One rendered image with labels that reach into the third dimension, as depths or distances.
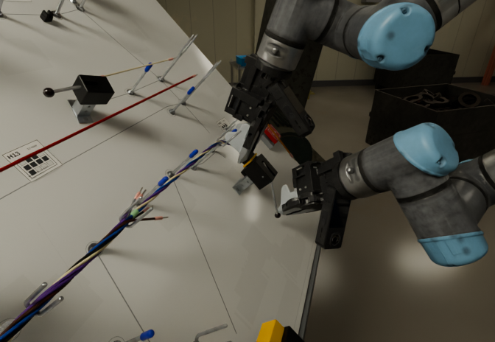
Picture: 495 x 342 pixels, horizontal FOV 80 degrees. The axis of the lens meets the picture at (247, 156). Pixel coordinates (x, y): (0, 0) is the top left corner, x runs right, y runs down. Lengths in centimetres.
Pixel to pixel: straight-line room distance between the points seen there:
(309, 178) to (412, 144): 20
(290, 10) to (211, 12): 531
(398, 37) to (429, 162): 16
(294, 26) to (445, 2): 20
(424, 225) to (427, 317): 150
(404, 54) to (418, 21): 4
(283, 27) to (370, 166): 26
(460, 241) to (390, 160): 13
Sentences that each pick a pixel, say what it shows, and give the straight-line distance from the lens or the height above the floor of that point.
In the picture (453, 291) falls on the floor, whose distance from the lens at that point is 216.
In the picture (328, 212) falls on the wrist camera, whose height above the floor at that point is 110.
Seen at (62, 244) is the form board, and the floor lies 116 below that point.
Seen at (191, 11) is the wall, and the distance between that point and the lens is 582.
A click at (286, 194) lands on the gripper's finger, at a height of 107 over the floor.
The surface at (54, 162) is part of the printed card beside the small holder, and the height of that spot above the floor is 123.
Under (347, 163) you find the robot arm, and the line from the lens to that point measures 51.
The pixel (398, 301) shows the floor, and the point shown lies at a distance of 197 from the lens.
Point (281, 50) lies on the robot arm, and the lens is 52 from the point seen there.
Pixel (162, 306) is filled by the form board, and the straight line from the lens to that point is 48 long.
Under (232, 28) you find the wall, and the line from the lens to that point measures 583.
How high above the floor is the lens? 142
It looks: 27 degrees down
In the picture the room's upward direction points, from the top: straight up
